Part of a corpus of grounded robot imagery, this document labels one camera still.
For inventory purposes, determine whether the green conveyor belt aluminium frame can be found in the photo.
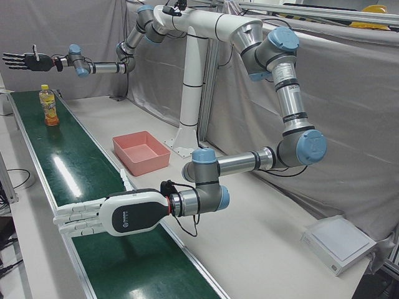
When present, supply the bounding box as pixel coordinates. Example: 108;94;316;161
7;88;233;299

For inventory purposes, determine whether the white robot torso stand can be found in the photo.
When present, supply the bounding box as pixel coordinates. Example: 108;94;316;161
151;4;264;158

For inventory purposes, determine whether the black head camera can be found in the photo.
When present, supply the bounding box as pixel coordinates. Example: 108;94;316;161
161;5;183;17

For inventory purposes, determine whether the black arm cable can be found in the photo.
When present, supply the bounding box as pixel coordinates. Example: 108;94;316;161
173;183;200;237

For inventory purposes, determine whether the white conveyor control box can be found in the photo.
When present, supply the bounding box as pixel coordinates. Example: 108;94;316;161
0;89;14;116

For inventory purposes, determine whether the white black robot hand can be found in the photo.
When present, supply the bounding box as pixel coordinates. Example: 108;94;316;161
52;169;171;238
2;45;54;73

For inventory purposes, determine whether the orange juice bottle yellow cap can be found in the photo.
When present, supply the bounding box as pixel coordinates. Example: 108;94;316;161
38;83;60;127

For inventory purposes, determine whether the pink plastic basket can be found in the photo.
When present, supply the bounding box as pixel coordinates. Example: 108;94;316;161
112;130;171;178

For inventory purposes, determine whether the white flat box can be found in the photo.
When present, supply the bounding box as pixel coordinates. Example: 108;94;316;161
299;214;377;277

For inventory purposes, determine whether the grey backdrop cloth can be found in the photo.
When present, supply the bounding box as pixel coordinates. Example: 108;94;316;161
0;0;399;259

